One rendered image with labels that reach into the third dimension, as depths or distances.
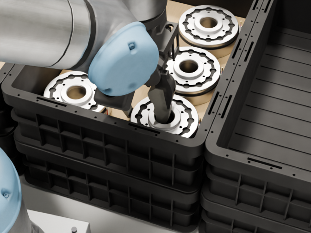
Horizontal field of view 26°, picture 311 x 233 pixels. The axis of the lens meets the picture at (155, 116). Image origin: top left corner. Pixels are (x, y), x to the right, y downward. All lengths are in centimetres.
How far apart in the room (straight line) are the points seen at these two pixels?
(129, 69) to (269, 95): 45
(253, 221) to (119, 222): 23
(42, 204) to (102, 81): 48
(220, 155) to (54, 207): 34
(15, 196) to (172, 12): 56
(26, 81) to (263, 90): 37
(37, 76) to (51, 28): 42
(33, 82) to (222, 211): 34
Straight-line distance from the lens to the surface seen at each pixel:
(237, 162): 87
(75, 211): 110
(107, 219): 108
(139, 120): 99
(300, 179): 86
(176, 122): 98
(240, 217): 97
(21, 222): 80
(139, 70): 68
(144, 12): 84
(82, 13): 64
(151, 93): 95
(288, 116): 106
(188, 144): 88
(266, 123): 104
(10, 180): 75
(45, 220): 97
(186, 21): 115
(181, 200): 98
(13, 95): 95
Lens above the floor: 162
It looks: 49 degrees down
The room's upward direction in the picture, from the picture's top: straight up
